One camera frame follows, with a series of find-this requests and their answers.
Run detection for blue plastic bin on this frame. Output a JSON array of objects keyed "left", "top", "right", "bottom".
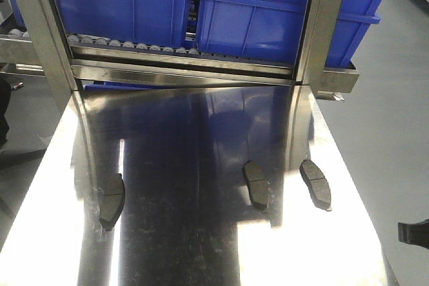
[
  {"left": 55, "top": 0, "right": 191, "bottom": 48},
  {"left": 196, "top": 0, "right": 382, "bottom": 68}
]

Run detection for right blue plastic bin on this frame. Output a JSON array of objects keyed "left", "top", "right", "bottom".
[{"left": 196, "top": 0, "right": 382, "bottom": 68}]

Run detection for left blue plastic bin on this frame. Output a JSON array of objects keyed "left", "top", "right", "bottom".
[{"left": 55, "top": 0, "right": 191, "bottom": 48}]

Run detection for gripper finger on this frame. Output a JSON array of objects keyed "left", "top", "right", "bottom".
[{"left": 397, "top": 219, "right": 429, "bottom": 249}]

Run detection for brake pad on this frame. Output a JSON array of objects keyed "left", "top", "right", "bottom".
[
  {"left": 243, "top": 160, "right": 269, "bottom": 210},
  {"left": 299, "top": 159, "right": 332, "bottom": 212},
  {"left": 99, "top": 173, "right": 126, "bottom": 231}
]

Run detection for stainless steel rack frame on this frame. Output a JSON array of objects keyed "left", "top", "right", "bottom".
[{"left": 1, "top": 0, "right": 357, "bottom": 111}]

